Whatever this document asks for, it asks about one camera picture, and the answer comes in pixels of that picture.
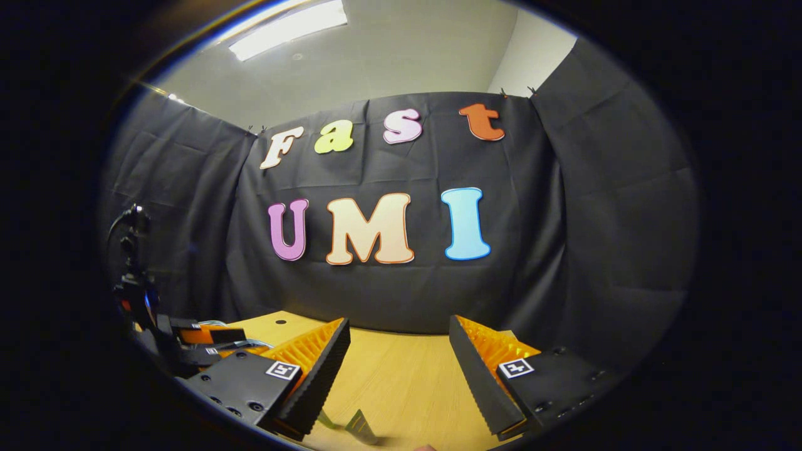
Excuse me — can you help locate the white tube with green cap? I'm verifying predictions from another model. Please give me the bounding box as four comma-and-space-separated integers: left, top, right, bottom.
345, 408, 380, 447

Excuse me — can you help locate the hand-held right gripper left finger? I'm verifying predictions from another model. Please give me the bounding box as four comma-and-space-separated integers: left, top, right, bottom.
177, 317, 352, 442

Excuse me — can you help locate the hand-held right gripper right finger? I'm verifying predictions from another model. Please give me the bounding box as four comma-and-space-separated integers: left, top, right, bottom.
448, 314, 622, 440

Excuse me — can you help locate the black backdrop cloth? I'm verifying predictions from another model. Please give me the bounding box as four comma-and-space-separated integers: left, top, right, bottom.
100, 38, 701, 389

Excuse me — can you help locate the ceiling light panel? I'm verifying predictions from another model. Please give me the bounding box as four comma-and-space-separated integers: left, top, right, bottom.
229, 0, 348, 62

